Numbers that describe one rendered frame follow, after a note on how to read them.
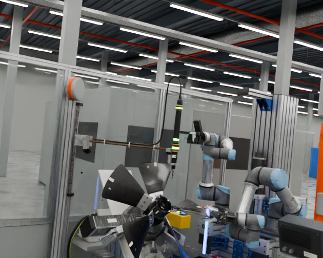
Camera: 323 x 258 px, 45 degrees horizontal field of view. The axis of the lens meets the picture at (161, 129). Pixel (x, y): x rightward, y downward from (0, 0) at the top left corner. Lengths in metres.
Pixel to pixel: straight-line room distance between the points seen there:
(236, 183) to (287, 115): 3.86
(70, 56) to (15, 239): 4.39
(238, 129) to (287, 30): 3.46
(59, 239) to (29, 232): 0.21
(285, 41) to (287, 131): 6.44
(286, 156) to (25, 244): 2.00
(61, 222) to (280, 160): 1.66
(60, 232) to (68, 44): 4.45
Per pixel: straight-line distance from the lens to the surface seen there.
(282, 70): 9.39
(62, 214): 2.69
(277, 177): 2.47
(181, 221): 2.85
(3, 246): 2.77
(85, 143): 2.58
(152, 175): 2.52
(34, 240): 2.83
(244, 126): 6.94
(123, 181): 2.32
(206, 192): 3.16
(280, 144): 3.12
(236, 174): 6.90
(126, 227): 2.13
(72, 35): 6.77
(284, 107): 3.15
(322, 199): 6.05
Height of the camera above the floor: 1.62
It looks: 1 degrees up
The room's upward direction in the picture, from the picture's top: 6 degrees clockwise
